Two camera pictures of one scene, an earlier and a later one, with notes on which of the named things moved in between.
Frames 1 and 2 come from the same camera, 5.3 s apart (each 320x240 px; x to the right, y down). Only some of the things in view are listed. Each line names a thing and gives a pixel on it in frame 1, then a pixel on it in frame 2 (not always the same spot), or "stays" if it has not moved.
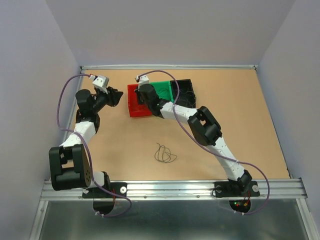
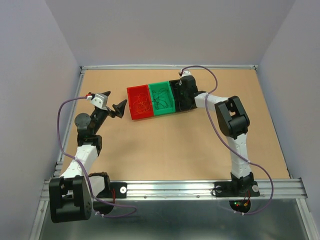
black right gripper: (138, 94) to (182, 98)
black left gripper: (113, 96) to (119, 109)
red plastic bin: (135, 109) stays
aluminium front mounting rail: (194, 189) stays
